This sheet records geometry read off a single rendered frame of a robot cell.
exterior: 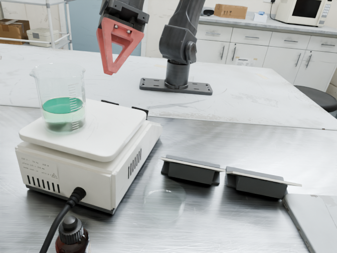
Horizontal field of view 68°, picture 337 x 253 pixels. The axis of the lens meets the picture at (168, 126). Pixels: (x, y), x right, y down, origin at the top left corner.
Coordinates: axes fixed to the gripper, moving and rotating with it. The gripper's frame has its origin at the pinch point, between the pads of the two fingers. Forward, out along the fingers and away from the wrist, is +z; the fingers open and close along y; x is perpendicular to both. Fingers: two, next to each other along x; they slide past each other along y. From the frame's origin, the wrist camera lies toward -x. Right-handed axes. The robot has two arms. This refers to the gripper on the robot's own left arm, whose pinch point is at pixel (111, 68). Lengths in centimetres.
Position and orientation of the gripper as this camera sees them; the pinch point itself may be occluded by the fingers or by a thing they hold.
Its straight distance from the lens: 44.6
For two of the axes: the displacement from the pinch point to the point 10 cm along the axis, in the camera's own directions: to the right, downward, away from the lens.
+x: 8.8, 2.1, 4.2
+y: 4.1, 0.9, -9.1
